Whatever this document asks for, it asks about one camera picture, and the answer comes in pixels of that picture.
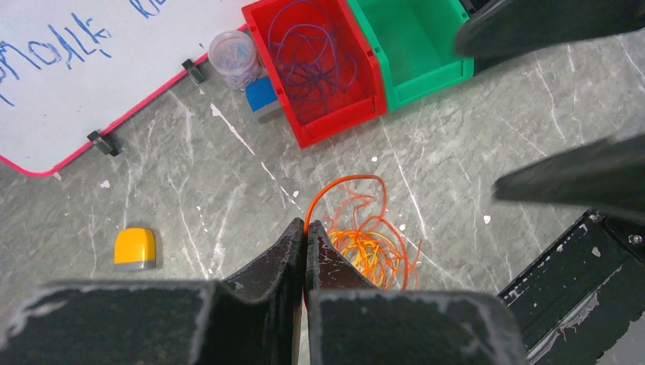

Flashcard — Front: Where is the clear plastic cup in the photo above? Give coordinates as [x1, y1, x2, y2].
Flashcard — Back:
[208, 30, 262, 90]

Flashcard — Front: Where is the orange cable bundle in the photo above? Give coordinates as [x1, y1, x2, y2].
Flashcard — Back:
[303, 174, 422, 292]

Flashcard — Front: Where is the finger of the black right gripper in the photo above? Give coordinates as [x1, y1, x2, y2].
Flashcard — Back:
[493, 133, 644, 222]
[454, 0, 644, 58]

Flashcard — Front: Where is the red plastic bin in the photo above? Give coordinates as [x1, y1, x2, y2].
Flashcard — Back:
[241, 0, 388, 149]

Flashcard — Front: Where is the dark purple cable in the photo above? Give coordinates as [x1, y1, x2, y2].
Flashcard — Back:
[267, 0, 359, 114]

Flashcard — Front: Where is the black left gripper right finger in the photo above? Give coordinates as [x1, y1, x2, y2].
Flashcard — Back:
[304, 221, 527, 364]

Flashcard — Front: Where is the pink framed whiteboard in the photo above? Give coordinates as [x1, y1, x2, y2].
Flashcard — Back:
[1, 0, 244, 176]

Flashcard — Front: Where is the yellow grey block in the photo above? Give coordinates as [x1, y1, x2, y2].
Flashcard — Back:
[113, 227, 157, 271]

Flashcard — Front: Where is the black plastic bin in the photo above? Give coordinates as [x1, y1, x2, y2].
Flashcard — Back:
[459, 0, 491, 17]

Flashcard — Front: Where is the blue grey block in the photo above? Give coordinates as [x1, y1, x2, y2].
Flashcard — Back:
[245, 77, 281, 122]

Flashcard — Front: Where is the green plastic bin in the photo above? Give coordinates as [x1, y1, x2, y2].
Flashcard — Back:
[348, 0, 475, 110]

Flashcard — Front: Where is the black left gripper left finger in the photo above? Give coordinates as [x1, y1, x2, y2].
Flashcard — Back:
[1, 218, 305, 364]

